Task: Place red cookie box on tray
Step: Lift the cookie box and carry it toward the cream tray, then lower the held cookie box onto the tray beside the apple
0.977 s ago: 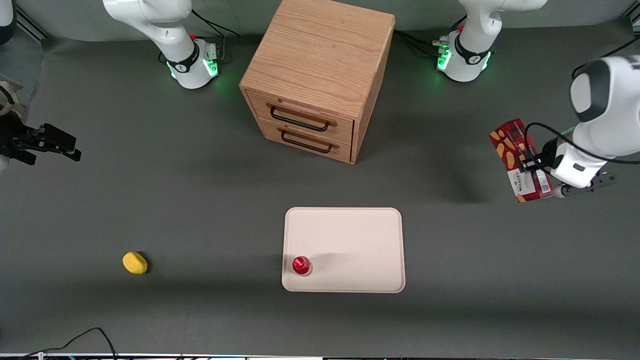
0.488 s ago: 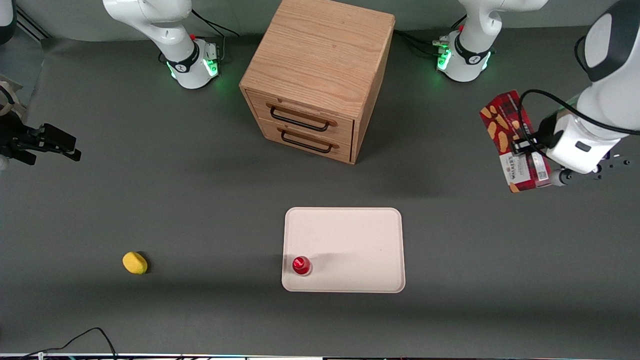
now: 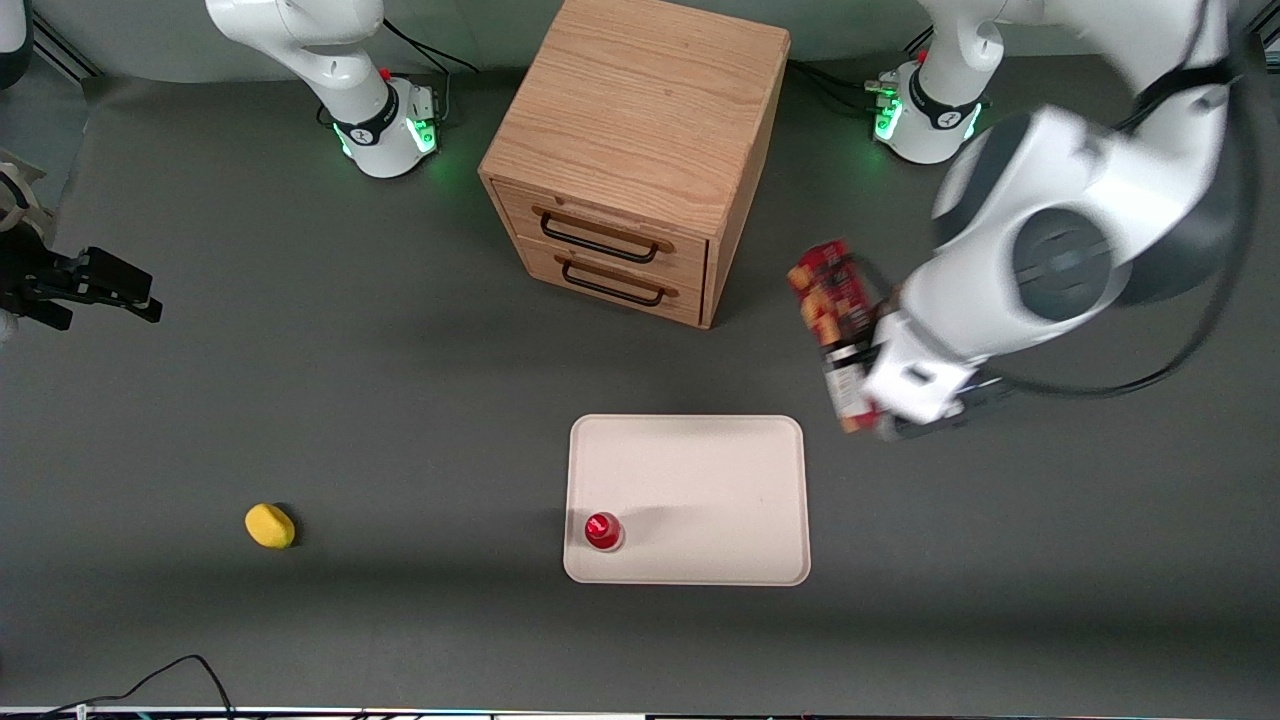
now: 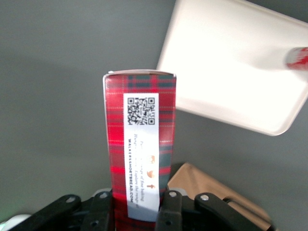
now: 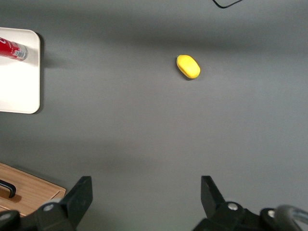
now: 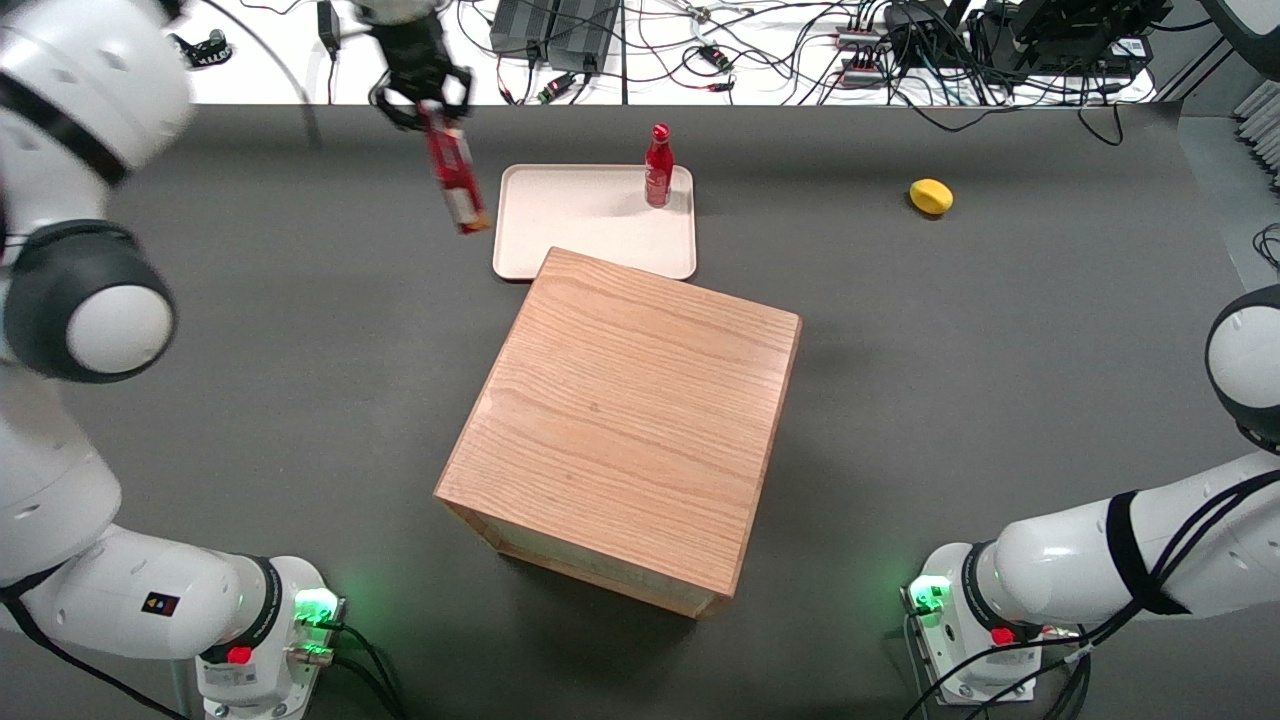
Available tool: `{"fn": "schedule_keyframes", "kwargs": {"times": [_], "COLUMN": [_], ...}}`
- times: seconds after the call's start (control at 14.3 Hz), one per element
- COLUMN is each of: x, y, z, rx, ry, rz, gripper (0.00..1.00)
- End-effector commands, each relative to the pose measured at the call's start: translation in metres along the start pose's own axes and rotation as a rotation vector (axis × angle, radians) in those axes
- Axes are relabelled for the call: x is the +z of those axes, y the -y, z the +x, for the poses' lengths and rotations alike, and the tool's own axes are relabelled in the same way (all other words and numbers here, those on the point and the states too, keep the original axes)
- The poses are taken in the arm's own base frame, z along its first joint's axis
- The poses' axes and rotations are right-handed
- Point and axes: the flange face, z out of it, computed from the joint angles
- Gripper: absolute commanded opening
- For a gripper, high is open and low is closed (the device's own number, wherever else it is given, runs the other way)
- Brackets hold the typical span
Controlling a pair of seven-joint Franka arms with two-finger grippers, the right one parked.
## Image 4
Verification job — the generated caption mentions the red tartan cookie box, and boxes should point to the red tartan cookie box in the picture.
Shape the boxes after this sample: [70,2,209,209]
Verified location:
[102,69,178,231]

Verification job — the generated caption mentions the white rectangular tray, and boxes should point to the white rectangular tray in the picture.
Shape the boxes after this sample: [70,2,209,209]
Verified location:
[156,0,308,137]

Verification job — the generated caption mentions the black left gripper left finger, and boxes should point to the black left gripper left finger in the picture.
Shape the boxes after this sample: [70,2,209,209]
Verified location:
[83,190,114,231]

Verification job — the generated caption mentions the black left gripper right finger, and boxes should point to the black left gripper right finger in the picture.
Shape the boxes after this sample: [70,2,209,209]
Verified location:
[155,190,184,231]

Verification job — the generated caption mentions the red soda can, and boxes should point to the red soda can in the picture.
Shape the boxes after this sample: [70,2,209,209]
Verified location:
[284,46,308,71]

